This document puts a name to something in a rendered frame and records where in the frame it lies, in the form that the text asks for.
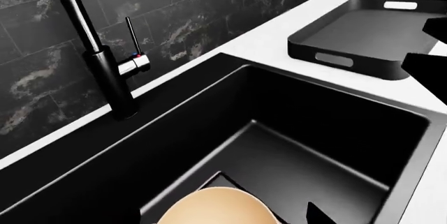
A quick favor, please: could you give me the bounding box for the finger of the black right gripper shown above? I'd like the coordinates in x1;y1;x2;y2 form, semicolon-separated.
401;52;447;100
422;16;447;44

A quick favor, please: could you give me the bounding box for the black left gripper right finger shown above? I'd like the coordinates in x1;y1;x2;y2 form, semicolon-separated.
306;201;339;224

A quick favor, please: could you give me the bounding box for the black rectangular kitchen sink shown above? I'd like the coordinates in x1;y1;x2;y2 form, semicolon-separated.
0;52;447;224

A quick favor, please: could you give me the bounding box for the black faucet with chrome lever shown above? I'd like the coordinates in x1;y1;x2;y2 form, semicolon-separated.
45;0;152;121

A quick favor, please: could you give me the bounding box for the black serving tray with handles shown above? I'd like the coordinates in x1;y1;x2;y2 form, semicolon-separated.
287;0;447;82

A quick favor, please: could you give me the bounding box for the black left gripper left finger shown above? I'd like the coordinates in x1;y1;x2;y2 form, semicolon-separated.
117;206;142;224

